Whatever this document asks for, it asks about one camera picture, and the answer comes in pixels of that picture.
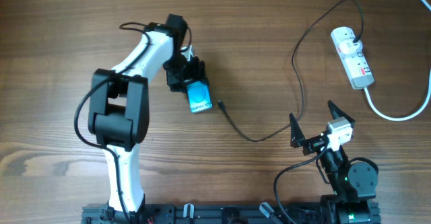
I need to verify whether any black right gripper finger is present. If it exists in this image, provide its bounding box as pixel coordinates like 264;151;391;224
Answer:
327;100;356;123
289;113;306;148

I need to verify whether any blue screen smartphone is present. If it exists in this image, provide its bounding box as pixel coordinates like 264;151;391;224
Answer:
187;81;212;114

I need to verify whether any black charger cable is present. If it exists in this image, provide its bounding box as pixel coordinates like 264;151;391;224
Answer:
217;0;365;143

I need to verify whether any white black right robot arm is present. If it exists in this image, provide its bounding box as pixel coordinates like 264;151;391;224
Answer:
289;101;381;223

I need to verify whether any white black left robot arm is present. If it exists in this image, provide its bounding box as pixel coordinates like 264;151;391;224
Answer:
83;14;212;223

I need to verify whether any white charger adapter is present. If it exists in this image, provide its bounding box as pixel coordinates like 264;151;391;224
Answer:
337;38;363;59

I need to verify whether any white power strip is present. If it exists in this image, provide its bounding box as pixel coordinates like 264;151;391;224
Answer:
331;27;374;89

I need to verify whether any white power strip cord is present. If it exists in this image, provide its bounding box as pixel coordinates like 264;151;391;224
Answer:
363;67;431;122

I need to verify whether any black mounting rail base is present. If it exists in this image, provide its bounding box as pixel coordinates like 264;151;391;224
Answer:
81;202;382;224

